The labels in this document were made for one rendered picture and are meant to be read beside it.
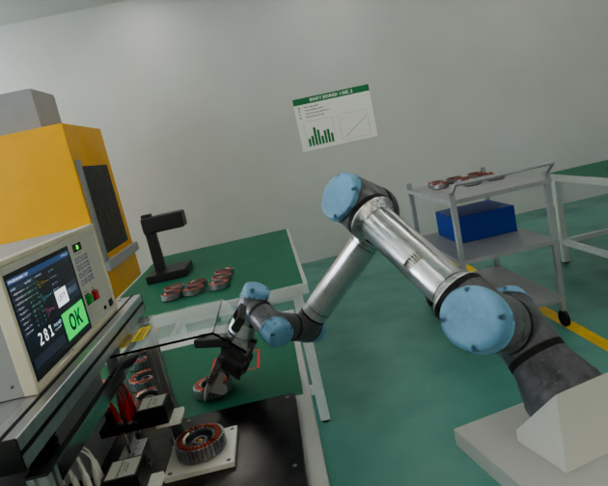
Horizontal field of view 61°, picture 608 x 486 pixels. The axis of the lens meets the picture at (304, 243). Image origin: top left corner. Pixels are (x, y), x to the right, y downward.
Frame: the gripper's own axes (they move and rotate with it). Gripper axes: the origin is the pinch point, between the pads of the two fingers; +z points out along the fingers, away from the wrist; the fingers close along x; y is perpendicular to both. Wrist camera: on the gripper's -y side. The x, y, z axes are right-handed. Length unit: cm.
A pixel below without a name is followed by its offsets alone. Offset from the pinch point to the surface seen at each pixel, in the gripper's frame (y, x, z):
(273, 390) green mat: 16.9, -1.6, -9.5
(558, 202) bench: 144, 321, -66
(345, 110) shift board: -69, 490, -62
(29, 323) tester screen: -17, -64, -43
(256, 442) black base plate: 20.0, -29.5, -13.9
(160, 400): -2.2, -35.5, -17.3
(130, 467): 4, -59, -21
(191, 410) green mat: -1.3, -9.4, 2.6
